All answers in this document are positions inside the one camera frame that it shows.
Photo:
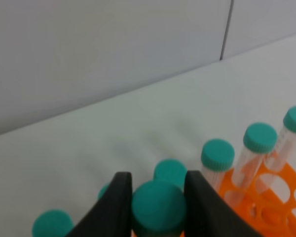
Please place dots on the test tube with teal cap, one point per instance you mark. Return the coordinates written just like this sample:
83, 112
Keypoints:
158, 210

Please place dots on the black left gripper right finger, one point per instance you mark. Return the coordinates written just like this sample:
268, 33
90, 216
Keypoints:
207, 213

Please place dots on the row tube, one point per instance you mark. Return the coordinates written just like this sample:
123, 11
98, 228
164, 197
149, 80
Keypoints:
275, 161
52, 223
217, 158
258, 141
172, 171
102, 190

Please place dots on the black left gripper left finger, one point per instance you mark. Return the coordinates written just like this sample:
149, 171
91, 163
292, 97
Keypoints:
111, 214

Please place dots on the orange test tube rack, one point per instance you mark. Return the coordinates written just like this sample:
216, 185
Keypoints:
271, 213

